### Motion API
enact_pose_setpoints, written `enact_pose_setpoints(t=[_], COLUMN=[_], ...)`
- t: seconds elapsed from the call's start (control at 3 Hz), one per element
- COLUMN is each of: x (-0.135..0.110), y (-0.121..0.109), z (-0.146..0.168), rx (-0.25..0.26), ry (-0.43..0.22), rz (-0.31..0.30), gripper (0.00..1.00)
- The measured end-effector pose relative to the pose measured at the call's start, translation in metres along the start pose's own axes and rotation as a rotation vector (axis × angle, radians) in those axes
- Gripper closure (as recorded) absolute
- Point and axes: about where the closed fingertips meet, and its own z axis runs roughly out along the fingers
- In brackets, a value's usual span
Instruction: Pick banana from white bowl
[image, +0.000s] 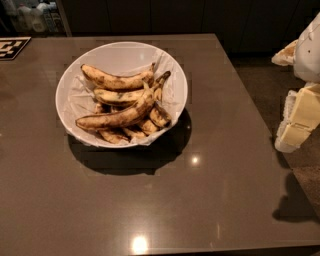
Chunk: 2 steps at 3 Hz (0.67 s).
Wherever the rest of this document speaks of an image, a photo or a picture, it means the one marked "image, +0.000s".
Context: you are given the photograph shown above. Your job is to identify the black white fiducial marker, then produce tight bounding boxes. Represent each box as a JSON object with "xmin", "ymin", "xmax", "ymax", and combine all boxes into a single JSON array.
[{"xmin": 0, "ymin": 37, "xmax": 31, "ymax": 61}]

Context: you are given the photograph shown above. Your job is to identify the bottom middle spotted banana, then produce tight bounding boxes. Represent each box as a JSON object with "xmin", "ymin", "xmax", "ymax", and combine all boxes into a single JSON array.
[{"xmin": 123, "ymin": 127, "xmax": 146, "ymax": 139}]

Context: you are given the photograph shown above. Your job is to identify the long front spotted banana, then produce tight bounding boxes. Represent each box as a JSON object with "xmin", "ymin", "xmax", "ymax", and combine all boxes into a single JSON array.
[{"xmin": 75, "ymin": 83, "xmax": 155, "ymax": 130}]

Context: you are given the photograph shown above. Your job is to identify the white bowl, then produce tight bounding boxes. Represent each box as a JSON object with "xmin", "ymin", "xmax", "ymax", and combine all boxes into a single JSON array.
[{"xmin": 55, "ymin": 42, "xmax": 188, "ymax": 148}]

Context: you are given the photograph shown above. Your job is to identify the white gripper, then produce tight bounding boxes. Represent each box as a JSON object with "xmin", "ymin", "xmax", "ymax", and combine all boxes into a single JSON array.
[{"xmin": 271, "ymin": 13, "xmax": 320, "ymax": 153}]

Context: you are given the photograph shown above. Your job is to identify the top spotted banana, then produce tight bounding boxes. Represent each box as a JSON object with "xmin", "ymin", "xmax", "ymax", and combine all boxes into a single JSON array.
[{"xmin": 81, "ymin": 63, "xmax": 155, "ymax": 91}]

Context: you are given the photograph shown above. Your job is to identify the small bottom right banana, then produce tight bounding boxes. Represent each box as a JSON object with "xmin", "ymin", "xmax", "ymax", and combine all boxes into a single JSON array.
[{"xmin": 138, "ymin": 119, "xmax": 159, "ymax": 135}]

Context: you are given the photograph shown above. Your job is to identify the right short spotted banana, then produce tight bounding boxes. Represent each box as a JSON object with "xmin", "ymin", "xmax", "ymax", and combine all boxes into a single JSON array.
[{"xmin": 149, "ymin": 103, "xmax": 171, "ymax": 128}]

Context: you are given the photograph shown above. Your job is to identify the white plastic jugs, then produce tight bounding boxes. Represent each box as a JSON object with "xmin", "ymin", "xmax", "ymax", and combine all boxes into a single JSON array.
[{"xmin": 11, "ymin": 0, "xmax": 65, "ymax": 34}]

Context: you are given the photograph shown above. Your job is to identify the bottom left spotted banana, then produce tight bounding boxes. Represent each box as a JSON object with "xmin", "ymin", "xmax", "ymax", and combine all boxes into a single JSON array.
[{"xmin": 99, "ymin": 130, "xmax": 129, "ymax": 144}]

